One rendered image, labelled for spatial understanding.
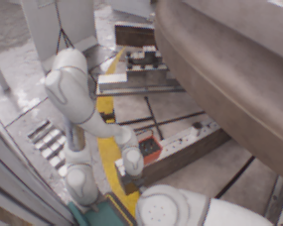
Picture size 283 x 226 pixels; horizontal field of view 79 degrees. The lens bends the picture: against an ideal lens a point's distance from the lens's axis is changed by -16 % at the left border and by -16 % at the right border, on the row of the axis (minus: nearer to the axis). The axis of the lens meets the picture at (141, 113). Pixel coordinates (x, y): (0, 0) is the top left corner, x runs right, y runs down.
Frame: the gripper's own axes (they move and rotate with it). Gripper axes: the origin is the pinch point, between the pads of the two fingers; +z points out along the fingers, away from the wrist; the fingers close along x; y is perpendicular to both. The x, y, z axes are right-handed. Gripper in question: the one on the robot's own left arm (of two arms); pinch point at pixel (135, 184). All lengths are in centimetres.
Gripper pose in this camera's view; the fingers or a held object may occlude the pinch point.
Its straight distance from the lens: 134.0
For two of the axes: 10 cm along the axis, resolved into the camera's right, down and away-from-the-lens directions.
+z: 0.0, 6.8, 7.3
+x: -6.2, -5.7, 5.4
